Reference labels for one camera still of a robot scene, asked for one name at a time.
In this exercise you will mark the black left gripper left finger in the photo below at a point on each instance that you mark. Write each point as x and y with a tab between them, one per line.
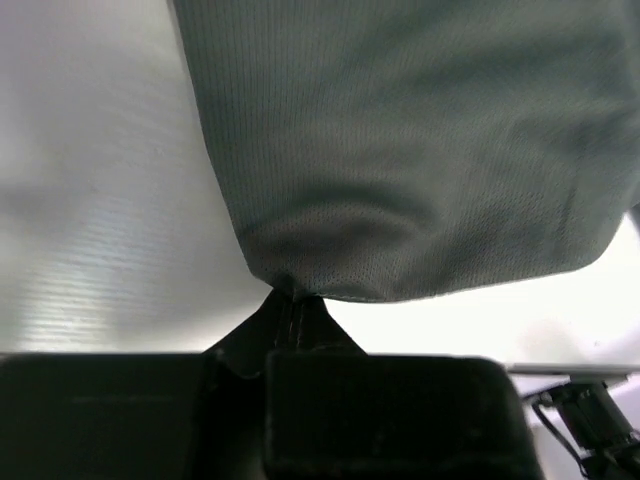
243	351

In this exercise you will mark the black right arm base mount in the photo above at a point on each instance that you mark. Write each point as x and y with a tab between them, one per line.
587	422

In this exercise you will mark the dark grey t-shirt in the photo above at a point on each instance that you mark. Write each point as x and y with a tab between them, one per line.
382	151

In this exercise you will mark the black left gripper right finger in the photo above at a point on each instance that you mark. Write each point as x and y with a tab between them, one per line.
316	330

